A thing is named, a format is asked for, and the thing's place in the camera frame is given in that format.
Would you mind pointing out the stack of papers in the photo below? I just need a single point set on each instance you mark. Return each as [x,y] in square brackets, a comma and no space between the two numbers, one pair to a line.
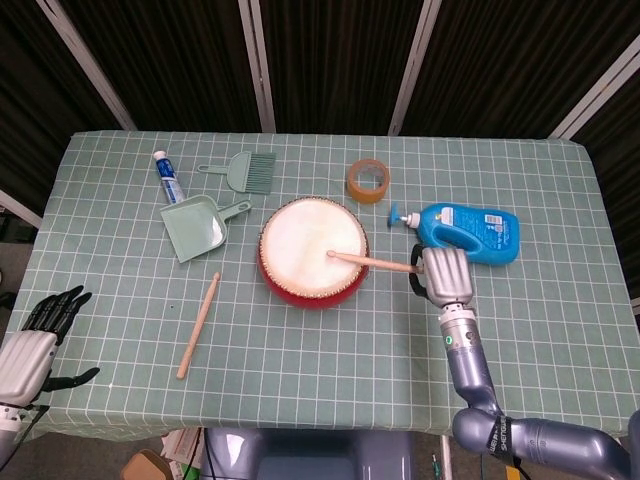
[180,450]

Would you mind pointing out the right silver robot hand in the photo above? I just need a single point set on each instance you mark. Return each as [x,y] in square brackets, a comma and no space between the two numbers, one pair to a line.
[447,277]

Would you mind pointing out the brown packing tape roll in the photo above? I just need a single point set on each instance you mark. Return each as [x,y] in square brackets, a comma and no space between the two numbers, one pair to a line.
[355,187]

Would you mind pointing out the blue detergent pump bottle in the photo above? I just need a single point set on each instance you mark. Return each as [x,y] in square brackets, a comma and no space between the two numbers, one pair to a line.
[475,232]

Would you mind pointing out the green checked tablecloth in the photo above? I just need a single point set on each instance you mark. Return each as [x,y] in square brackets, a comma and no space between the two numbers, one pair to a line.
[320,360]

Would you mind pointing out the white table leg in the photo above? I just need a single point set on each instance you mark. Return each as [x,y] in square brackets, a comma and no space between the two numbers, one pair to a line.
[446,457]

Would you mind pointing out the white screen frame post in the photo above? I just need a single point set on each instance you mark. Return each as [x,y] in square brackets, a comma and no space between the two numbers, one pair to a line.
[257,65]
[415,65]
[85,65]
[595,92]

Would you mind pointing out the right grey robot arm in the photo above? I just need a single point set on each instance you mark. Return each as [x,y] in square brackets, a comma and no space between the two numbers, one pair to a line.
[475,380]

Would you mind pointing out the wooden drumstick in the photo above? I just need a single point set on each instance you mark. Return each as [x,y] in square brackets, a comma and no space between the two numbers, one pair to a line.
[199,325]
[375,262]

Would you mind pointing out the blue and white tube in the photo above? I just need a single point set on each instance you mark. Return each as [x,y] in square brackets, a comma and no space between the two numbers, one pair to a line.
[170,180]

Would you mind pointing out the blue-grey robot torso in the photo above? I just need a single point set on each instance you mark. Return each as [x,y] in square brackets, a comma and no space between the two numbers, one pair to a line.
[310,455]

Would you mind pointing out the dark pleated curtain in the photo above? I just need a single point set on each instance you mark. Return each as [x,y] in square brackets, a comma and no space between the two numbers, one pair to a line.
[340,60]

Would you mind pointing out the green plastic hand brush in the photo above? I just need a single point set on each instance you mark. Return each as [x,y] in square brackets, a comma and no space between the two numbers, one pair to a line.
[250,172]

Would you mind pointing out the red drum with white skin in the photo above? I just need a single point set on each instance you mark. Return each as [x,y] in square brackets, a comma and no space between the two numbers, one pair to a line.
[310,250]

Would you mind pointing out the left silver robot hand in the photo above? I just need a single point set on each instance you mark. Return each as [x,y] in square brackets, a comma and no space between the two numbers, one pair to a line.
[25,355]

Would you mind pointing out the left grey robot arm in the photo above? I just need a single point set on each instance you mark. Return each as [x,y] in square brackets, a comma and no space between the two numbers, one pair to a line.
[7,430]

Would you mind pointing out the brown cardboard box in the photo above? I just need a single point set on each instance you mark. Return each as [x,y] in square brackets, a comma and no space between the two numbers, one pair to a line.
[142,465]

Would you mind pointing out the green plastic dustpan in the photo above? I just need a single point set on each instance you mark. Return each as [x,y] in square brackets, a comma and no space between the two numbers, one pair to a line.
[192,227]

